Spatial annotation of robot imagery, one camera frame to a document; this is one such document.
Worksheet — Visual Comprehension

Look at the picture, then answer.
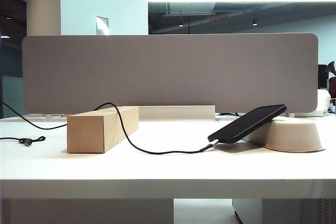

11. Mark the black USB charging cable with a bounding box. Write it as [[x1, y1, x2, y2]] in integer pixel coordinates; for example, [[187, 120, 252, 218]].
[[0, 100, 218, 154]]

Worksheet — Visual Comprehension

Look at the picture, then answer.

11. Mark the background person red top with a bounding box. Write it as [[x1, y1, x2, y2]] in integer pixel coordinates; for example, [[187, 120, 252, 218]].
[[327, 60, 336, 99]]

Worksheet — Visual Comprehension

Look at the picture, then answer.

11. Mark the wall notice poster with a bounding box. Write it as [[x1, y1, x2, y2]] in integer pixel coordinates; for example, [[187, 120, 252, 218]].
[[96, 15, 109, 35]]

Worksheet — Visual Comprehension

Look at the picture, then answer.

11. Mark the beige pulp tray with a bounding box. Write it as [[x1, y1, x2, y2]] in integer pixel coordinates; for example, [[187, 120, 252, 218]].
[[245, 118, 326, 153]]

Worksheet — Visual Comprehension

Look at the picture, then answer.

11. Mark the white rounded appliance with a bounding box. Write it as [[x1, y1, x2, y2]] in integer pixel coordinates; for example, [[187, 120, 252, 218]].
[[317, 89, 332, 117]]

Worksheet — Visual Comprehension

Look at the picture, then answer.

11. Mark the grey fabric desk divider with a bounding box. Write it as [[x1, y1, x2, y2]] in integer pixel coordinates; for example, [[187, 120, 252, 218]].
[[22, 33, 320, 114]]

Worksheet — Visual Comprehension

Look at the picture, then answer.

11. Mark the brown cardboard box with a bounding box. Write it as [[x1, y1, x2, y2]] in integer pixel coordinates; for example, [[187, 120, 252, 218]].
[[67, 105, 140, 154]]

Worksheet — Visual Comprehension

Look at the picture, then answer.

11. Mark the white round column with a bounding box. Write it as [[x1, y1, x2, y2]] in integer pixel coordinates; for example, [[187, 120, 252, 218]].
[[26, 0, 61, 36]]

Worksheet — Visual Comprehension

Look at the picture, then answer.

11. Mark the black smartphone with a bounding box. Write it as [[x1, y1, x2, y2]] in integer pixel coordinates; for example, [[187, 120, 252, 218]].
[[207, 104, 287, 144]]

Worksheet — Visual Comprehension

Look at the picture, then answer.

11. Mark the white desk side panel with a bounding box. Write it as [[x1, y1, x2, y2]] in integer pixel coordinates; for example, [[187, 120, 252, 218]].
[[0, 199, 174, 224]]

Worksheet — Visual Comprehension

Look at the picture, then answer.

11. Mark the black background monitor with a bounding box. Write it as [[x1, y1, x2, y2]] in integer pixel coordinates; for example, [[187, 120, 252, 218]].
[[318, 64, 329, 89]]

